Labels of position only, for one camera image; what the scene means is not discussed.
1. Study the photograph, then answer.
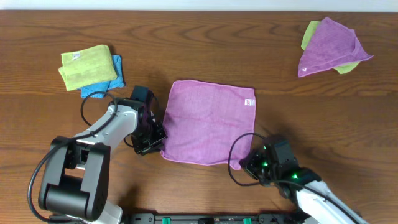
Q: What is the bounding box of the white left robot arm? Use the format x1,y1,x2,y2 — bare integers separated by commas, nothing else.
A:
27,94,167,223

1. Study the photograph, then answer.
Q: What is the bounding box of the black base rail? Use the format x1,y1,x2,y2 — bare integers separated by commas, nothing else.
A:
120,213,311,224

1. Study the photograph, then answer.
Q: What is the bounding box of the purple microfiber cloth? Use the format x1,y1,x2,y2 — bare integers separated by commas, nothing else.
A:
161,80,256,170

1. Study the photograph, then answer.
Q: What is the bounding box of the yellow-green folded cloth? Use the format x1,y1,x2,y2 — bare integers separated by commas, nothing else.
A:
58,45,117,91

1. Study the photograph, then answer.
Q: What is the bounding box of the blue folded cloth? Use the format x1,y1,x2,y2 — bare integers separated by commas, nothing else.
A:
80,55,125,98

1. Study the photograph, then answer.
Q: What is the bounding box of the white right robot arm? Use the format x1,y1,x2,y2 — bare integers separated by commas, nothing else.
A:
239,147,366,223

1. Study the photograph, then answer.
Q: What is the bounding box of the light green cloth under purple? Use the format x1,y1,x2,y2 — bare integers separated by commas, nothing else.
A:
301,21,360,75

